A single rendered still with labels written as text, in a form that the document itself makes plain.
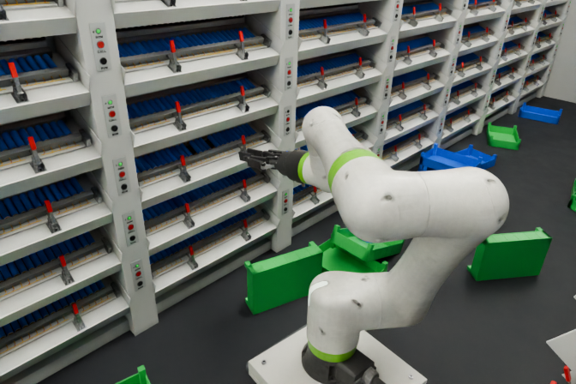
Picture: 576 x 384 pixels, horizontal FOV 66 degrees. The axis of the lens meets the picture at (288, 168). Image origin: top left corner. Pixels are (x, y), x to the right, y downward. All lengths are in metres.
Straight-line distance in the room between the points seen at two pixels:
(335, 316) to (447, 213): 0.42
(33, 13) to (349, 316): 1.02
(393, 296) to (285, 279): 0.75
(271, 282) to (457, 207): 1.08
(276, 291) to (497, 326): 0.85
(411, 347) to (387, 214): 1.10
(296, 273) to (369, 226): 1.07
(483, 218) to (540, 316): 1.32
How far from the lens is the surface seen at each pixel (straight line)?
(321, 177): 1.14
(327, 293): 1.04
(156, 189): 1.52
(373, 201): 0.69
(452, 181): 0.76
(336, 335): 1.08
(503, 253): 2.08
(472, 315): 1.94
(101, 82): 1.31
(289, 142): 1.83
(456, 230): 0.77
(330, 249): 2.10
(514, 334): 1.94
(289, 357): 1.23
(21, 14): 1.25
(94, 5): 1.27
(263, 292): 1.73
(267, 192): 1.85
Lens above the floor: 1.27
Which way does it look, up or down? 27 degrees down
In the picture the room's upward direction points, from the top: 2 degrees clockwise
